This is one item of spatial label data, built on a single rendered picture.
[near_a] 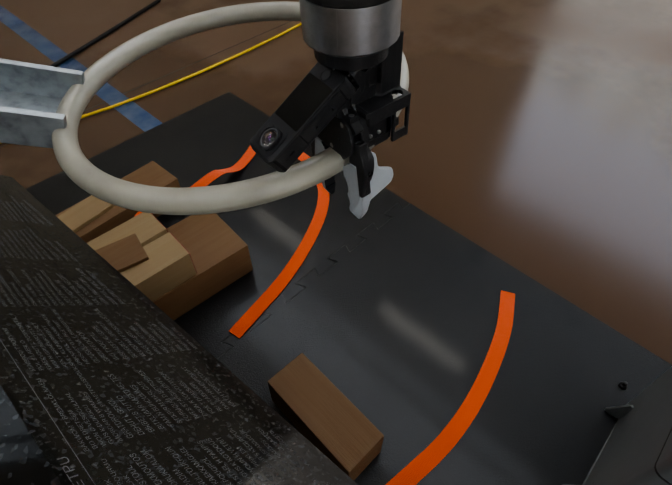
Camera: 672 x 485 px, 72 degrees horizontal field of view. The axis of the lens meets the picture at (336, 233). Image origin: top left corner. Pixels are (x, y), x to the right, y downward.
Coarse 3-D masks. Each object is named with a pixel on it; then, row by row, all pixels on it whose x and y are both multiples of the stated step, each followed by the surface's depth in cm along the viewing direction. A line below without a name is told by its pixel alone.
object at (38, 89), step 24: (0, 72) 64; (24, 72) 65; (48, 72) 65; (72, 72) 66; (0, 96) 65; (24, 96) 66; (48, 96) 68; (0, 120) 58; (24, 120) 58; (48, 120) 59; (24, 144) 61; (48, 144) 61
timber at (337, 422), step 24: (288, 384) 119; (312, 384) 119; (288, 408) 117; (312, 408) 115; (336, 408) 115; (312, 432) 111; (336, 432) 111; (360, 432) 111; (336, 456) 107; (360, 456) 107
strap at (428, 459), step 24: (240, 168) 191; (312, 240) 167; (288, 264) 160; (504, 312) 147; (240, 336) 141; (504, 336) 141; (480, 384) 131; (456, 432) 122; (432, 456) 118; (408, 480) 114
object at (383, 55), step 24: (360, 72) 45; (384, 72) 47; (360, 96) 47; (384, 96) 48; (408, 96) 48; (336, 120) 47; (360, 120) 47; (384, 120) 50; (408, 120) 51; (336, 144) 50
